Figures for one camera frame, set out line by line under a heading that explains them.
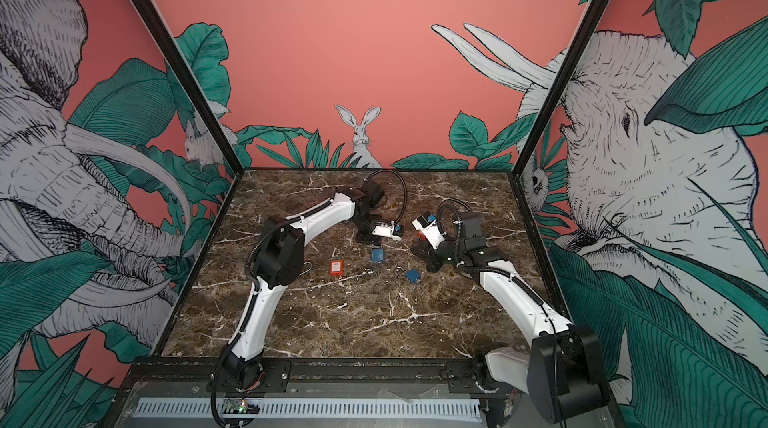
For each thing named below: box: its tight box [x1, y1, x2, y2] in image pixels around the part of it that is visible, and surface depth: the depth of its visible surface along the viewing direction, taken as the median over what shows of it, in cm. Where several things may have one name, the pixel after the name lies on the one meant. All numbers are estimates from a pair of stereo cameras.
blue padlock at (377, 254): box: [371, 248, 385, 262], surface depth 97 cm
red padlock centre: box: [329, 259, 345, 277], surface depth 94 cm
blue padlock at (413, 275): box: [406, 268, 421, 283], surface depth 95 cm
